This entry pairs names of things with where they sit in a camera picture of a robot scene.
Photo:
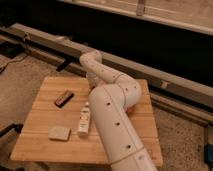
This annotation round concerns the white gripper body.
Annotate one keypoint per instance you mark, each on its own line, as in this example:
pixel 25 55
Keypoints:
pixel 93 80

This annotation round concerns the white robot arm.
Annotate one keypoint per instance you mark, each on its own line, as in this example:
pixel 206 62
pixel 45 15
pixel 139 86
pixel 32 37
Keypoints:
pixel 113 94

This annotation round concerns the white sponge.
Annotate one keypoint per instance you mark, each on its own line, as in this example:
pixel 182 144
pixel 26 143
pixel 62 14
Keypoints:
pixel 59 133

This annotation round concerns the dark brown rectangular block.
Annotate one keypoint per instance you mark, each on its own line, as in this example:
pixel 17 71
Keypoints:
pixel 63 98

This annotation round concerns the white plastic bottle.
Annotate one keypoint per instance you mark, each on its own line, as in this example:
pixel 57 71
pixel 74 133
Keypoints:
pixel 84 120

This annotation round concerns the red round plate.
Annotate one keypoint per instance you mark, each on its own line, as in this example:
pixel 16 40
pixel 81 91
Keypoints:
pixel 130 109

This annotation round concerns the wooden board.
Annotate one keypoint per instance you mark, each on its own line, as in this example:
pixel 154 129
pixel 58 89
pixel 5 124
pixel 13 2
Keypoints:
pixel 33 144

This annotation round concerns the black clamp left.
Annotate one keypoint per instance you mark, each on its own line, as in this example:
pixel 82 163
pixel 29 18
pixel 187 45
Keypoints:
pixel 16 127

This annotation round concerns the black device on floor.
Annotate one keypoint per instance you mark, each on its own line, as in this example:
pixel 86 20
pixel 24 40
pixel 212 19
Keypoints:
pixel 11 50

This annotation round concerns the blue object right edge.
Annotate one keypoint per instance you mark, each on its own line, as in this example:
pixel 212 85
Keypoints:
pixel 208 154

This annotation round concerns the long aluminium rail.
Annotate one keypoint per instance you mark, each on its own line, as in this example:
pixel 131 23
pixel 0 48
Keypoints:
pixel 184 97

